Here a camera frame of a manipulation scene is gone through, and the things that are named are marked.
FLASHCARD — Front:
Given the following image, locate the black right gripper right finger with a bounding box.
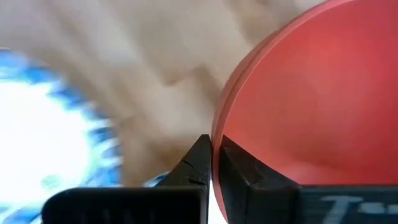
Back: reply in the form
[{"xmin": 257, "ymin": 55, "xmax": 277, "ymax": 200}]
[{"xmin": 219, "ymin": 135, "xmax": 398, "ymax": 224}]

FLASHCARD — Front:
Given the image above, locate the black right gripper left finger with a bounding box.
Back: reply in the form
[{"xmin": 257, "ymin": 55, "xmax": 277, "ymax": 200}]
[{"xmin": 42, "ymin": 134, "xmax": 213, "ymax": 224}]

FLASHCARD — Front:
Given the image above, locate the red plastic bowl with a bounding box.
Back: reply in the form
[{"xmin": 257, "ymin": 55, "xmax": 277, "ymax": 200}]
[{"xmin": 210, "ymin": 0, "xmax": 398, "ymax": 222}]

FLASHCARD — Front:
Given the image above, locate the paper bowl with blue pattern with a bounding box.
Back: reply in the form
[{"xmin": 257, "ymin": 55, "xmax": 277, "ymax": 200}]
[{"xmin": 0, "ymin": 48, "xmax": 170, "ymax": 224}]

